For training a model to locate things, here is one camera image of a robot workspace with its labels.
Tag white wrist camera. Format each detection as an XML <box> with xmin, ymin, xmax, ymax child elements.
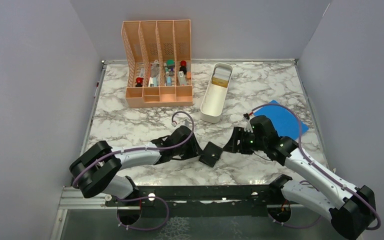
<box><xmin>183</xmin><ymin>119</ymin><xmax>192</xmax><ymax>129</ymax></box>
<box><xmin>243</xmin><ymin>112</ymin><xmax>254</xmax><ymax>133</ymax></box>

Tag black leather card holder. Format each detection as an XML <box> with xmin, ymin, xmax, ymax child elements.
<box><xmin>199</xmin><ymin>141</ymin><xmax>223</xmax><ymax>168</ymax></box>

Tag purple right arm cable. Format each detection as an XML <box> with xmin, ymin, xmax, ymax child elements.
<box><xmin>243</xmin><ymin>102</ymin><xmax>382</xmax><ymax>231</ymax></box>

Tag stack of cards in tray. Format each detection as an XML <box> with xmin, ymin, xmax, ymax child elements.
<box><xmin>211</xmin><ymin>66</ymin><xmax>232</xmax><ymax>88</ymax></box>

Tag white oblong plastic tray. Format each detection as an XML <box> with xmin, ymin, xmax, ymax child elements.
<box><xmin>200</xmin><ymin>62</ymin><xmax>233</xmax><ymax>124</ymax></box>

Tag green cap bottle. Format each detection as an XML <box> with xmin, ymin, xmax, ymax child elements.
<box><xmin>163</xmin><ymin>59</ymin><xmax>176</xmax><ymax>76</ymax></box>

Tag red cap bottle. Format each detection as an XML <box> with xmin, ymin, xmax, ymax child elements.
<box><xmin>179</xmin><ymin>60</ymin><xmax>188</xmax><ymax>75</ymax></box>
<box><xmin>135</xmin><ymin>77</ymin><xmax>144</xmax><ymax>88</ymax></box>

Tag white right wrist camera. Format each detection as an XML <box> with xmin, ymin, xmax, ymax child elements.
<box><xmin>243</xmin><ymin>112</ymin><xmax>254</xmax><ymax>133</ymax></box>

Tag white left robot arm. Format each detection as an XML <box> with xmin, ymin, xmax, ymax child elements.
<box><xmin>69</xmin><ymin>125</ymin><xmax>203</xmax><ymax>206</ymax></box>

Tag black metal base rail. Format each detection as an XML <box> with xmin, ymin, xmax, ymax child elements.
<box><xmin>105</xmin><ymin>184</ymin><xmax>287</xmax><ymax>218</ymax></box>

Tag red cap bottle left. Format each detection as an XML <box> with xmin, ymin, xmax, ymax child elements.
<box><xmin>135</xmin><ymin>77</ymin><xmax>144</xmax><ymax>88</ymax></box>

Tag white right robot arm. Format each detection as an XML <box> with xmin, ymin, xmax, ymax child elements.
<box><xmin>223</xmin><ymin>115</ymin><xmax>376</xmax><ymax>240</ymax></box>

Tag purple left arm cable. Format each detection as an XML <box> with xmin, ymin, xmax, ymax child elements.
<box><xmin>72</xmin><ymin>110</ymin><xmax>196</xmax><ymax>232</ymax></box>

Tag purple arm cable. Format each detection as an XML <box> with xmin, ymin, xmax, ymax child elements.
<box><xmin>243</xmin><ymin>102</ymin><xmax>382</xmax><ymax>231</ymax></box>
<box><xmin>72</xmin><ymin>110</ymin><xmax>196</xmax><ymax>232</ymax></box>

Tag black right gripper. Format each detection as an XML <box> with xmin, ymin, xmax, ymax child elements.
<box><xmin>222</xmin><ymin>126</ymin><xmax>267</xmax><ymax>155</ymax></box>

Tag orange plastic file organizer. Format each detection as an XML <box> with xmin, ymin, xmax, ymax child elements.
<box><xmin>121</xmin><ymin>19</ymin><xmax>194</xmax><ymax>108</ymax></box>

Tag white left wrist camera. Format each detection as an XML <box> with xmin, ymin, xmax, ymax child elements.
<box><xmin>183</xmin><ymin>119</ymin><xmax>192</xmax><ymax>129</ymax></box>

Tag red cap bottle right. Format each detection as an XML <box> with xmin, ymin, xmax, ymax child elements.
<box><xmin>179</xmin><ymin>60</ymin><xmax>188</xmax><ymax>75</ymax></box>

